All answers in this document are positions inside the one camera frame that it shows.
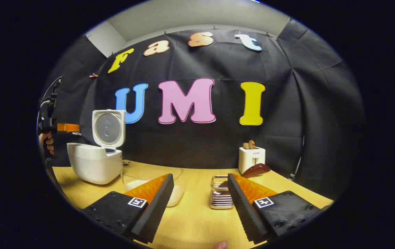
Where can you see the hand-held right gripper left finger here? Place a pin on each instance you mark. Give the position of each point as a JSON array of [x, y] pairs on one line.
[[156, 211]]

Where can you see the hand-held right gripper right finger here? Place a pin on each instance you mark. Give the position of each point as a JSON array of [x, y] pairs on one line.
[[244, 211]]

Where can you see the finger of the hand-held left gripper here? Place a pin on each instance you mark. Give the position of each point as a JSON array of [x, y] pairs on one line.
[[69, 127]]

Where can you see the brown wooden spoon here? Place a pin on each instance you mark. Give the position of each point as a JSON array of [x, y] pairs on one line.
[[256, 170]]

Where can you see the white rice cooker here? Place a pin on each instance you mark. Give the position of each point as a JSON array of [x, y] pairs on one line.
[[93, 162]]

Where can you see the clear glass bowl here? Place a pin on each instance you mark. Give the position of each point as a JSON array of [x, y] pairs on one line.
[[131, 173]]

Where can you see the white toaster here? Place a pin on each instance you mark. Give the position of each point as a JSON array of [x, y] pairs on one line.
[[251, 159]]

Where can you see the toasted bread slice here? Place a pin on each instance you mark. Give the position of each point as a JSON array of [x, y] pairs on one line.
[[246, 146], [252, 144]]

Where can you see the white rod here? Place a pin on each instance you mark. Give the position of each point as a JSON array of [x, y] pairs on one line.
[[298, 162]]

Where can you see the black backdrop cloth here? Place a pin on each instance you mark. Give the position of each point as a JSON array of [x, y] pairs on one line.
[[287, 103]]

